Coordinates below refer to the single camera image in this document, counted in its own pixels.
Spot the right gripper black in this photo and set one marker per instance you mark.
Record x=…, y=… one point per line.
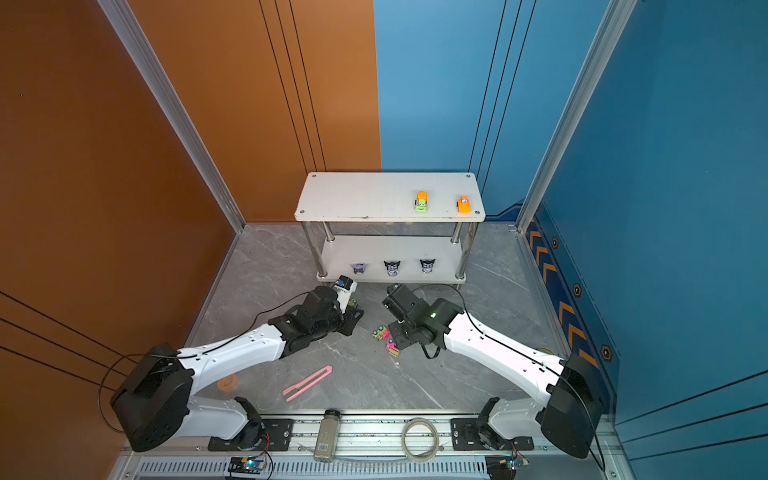
x=398, y=339

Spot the black purple robot toy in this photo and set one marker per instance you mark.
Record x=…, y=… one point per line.
x=427, y=265

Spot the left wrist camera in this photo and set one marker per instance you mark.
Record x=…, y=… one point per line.
x=344, y=288

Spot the left circuit board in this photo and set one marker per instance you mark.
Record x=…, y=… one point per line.
x=250, y=465

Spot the orange toy car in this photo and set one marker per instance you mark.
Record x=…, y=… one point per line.
x=464, y=205

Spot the white two-tier shelf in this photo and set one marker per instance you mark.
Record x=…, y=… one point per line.
x=330, y=198

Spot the orange green toy truck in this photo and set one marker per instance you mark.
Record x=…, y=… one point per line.
x=421, y=202

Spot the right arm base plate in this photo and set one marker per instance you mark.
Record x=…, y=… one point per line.
x=466, y=436

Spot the clear plastic bottle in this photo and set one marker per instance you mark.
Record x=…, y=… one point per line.
x=326, y=439

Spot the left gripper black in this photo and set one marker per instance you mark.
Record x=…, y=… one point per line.
x=350, y=315

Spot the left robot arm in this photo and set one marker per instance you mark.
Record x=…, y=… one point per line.
x=159, y=401

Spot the orange tape roll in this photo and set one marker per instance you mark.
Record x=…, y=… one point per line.
x=229, y=383

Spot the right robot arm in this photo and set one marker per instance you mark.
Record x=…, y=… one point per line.
x=567, y=398

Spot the pink plastic tongs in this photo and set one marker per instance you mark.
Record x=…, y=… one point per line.
x=296, y=390

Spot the circuit board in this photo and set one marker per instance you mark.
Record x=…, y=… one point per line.
x=504, y=467
x=250, y=465

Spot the right circuit board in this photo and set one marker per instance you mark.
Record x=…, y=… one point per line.
x=504, y=467

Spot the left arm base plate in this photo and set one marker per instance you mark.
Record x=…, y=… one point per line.
x=272, y=434

